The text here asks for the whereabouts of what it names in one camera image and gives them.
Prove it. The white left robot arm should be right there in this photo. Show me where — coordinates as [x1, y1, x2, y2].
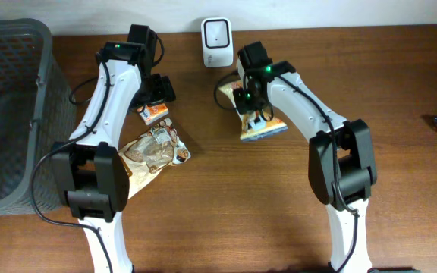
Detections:
[49, 24, 176, 272]

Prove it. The yellow chip bag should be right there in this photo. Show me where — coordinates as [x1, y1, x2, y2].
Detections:
[218, 80, 288, 142]

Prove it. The beige brown snack pouch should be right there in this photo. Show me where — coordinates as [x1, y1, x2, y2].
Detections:
[118, 118, 191, 199]

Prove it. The small orange box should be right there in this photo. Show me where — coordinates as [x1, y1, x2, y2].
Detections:
[137, 103, 168, 125]

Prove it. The white barcode scanner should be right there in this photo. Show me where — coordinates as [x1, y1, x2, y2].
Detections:
[201, 17, 234, 68]

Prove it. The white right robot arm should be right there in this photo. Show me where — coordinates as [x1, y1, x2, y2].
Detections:
[233, 42, 377, 272]

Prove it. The grey plastic basket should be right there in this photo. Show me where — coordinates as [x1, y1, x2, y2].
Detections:
[0, 19, 76, 215]

